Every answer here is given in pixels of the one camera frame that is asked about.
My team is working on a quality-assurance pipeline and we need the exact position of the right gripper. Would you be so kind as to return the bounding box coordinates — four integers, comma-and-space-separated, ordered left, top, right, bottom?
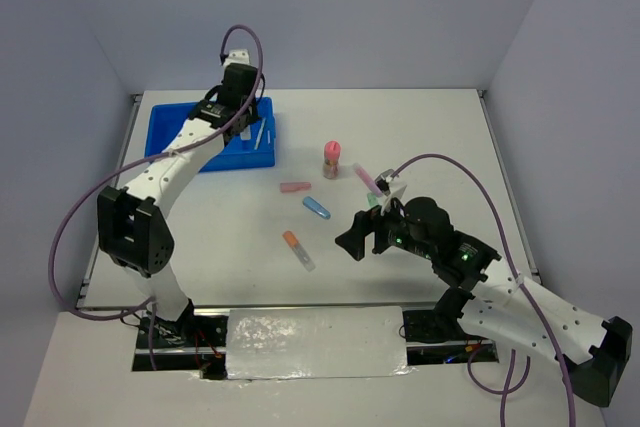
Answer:
334, 190, 434, 260

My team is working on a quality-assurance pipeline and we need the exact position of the blue-capped highlighter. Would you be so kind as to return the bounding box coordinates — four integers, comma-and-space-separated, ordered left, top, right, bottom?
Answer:
240, 126, 252, 143

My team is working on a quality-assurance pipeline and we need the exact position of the orange-capped highlighter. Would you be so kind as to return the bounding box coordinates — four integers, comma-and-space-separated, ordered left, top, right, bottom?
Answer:
282, 231, 316, 272

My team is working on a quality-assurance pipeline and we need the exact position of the purple highlighter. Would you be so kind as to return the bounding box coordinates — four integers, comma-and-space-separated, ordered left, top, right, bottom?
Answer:
352, 163, 383, 197

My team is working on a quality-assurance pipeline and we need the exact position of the pink correction tape case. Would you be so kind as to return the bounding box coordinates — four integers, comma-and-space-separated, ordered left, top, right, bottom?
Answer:
279, 182, 312, 193

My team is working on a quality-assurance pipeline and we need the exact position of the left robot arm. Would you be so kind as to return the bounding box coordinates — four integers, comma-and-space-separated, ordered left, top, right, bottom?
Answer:
97, 63, 261, 346

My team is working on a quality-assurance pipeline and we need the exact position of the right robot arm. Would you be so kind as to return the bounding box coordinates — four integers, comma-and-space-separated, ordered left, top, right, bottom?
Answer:
335, 197, 633, 407

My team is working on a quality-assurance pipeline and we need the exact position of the green correction tape case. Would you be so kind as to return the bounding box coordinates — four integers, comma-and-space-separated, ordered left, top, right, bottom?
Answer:
367, 192, 379, 208

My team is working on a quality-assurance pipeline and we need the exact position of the blue correction tape case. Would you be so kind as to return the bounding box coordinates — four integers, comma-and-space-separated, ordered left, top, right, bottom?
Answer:
302, 196, 331, 220

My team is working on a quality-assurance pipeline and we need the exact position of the blue compartment tray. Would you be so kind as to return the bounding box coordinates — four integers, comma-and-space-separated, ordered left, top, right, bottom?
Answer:
144, 97, 276, 172

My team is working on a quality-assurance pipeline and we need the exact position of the pink-lidded jar of clips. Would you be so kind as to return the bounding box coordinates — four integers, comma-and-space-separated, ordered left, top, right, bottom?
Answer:
323, 140, 342, 179

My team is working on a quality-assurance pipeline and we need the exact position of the silver taped cover plate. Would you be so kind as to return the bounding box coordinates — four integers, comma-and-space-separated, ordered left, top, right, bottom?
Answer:
225, 306, 410, 380

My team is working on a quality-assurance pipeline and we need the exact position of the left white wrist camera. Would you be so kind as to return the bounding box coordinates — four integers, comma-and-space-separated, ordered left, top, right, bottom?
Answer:
222, 49, 251, 69

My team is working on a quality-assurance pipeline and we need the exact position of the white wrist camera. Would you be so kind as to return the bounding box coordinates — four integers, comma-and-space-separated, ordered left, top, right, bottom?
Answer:
375, 169, 407, 215
222, 49, 251, 69

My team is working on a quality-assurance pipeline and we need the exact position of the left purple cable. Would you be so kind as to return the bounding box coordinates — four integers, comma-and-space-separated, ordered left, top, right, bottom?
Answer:
47, 24, 266, 373

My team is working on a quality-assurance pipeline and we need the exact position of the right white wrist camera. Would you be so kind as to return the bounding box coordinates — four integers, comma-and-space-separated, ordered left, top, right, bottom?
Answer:
375, 169, 407, 215

